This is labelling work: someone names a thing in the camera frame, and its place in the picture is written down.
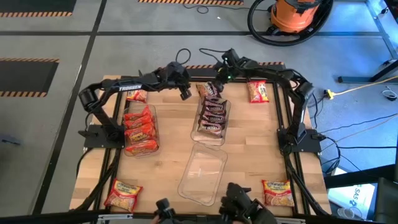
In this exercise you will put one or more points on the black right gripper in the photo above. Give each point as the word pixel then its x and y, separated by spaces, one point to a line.
pixel 231 67

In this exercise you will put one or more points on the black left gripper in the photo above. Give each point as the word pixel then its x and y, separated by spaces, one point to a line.
pixel 175 74

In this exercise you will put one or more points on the yellow Maruchan noodle pack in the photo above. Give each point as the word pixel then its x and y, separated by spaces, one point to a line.
pixel 258 91
pixel 277 193
pixel 136 96
pixel 122 195

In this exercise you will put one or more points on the orange Maruchan noodle pack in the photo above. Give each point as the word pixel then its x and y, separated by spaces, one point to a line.
pixel 138 112
pixel 140 122
pixel 143 147
pixel 141 133

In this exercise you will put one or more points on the clear plastic bin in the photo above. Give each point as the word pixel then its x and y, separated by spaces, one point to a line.
pixel 156 109
pixel 206 140
pixel 202 177

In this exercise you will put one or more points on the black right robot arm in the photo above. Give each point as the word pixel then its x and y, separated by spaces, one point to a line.
pixel 298 102

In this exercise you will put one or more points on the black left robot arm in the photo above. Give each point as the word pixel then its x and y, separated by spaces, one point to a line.
pixel 130 86

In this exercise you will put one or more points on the black hazard-striped floor mat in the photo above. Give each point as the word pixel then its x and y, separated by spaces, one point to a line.
pixel 25 76
pixel 189 2
pixel 37 6
pixel 202 73

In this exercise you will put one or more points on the orange shop vacuum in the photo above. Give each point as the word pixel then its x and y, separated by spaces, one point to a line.
pixel 252 29
pixel 293 15

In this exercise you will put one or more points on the white printed box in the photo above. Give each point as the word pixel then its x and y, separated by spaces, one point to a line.
pixel 351 196

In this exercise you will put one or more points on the small grey flat object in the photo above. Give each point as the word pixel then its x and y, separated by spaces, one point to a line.
pixel 11 140

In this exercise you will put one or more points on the clear plastic cup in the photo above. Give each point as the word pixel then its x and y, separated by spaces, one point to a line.
pixel 348 213

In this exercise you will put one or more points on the black chair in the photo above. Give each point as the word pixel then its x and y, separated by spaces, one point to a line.
pixel 387 199

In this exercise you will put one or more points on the black aluminium table frame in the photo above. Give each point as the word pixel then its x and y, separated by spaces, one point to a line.
pixel 277 109

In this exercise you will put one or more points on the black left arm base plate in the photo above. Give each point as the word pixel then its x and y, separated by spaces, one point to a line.
pixel 93 141

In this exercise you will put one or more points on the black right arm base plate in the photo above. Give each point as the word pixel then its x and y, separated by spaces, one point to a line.
pixel 311 146

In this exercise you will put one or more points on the black desk leg frame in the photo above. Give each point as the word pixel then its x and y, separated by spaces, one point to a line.
pixel 354 80

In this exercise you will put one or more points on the silver frame bracket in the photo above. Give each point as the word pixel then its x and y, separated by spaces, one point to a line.
pixel 115 217
pixel 290 220

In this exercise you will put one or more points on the black camera stand crossbar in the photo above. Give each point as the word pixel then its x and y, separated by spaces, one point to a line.
pixel 46 219

